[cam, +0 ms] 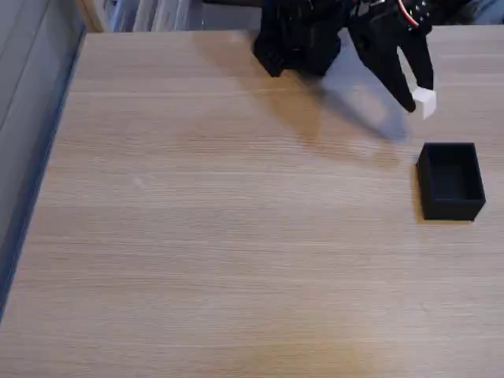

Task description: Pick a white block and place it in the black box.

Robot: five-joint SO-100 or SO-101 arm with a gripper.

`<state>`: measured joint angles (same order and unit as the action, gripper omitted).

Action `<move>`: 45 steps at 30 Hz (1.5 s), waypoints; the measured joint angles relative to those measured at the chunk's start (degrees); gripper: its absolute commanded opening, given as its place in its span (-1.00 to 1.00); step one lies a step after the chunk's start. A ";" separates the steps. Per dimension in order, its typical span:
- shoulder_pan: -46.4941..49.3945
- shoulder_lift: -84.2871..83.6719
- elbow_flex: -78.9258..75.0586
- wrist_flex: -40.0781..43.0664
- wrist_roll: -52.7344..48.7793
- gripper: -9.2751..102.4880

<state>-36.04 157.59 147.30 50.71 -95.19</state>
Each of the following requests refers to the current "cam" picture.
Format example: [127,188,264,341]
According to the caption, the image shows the white block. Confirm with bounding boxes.
[411,87,438,120]

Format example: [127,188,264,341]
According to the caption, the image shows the person's leg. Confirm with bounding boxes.
[470,0,504,27]

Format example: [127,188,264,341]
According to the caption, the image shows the wooden frame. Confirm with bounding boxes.
[74,0,109,34]

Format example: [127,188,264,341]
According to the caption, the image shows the pale hanging sheets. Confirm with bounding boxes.
[109,0,204,33]

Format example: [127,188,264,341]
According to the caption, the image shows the black open box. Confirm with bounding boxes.
[416,142,487,221]

